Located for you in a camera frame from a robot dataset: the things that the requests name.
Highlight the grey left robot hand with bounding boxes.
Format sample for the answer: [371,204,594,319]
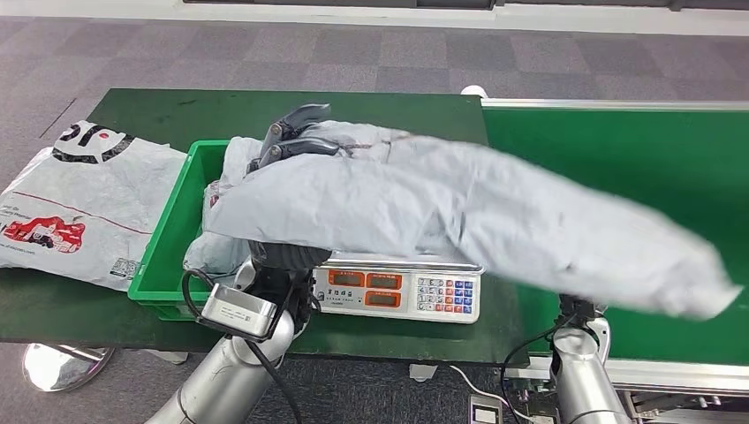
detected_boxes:
[244,103,342,275]

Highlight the grey courier parcel red print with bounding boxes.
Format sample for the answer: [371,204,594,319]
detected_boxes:
[203,119,745,322]
[183,136,268,277]

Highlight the grey floor socket box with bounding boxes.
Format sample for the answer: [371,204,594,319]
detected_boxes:
[467,395,503,424]

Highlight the conveyor control board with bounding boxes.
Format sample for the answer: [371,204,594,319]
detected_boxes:
[503,368,554,411]

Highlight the green conveyor belt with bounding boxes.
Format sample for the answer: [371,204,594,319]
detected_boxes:
[480,99,749,424]

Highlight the green plastic crate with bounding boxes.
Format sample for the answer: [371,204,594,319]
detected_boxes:
[127,139,282,323]

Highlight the white electronic scale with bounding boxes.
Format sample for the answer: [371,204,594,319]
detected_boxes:
[311,263,483,325]

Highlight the large flat grey courier bag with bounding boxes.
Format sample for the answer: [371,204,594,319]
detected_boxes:
[0,120,188,292]

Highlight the white table foot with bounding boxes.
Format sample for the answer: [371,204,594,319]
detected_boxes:
[408,362,439,383]
[145,348,190,365]

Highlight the round chrome table base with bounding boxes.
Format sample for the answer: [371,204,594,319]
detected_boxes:
[22,344,117,393]

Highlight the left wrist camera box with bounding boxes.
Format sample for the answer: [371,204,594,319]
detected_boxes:
[200,284,278,342]

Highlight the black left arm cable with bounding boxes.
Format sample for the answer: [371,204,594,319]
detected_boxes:
[181,269,306,424]

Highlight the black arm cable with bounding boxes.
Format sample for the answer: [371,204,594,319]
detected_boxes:
[500,313,580,424]
[181,269,306,424]

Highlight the white floor cable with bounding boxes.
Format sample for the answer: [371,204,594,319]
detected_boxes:
[449,365,531,421]

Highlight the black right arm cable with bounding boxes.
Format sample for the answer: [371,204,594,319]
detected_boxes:
[500,313,580,424]

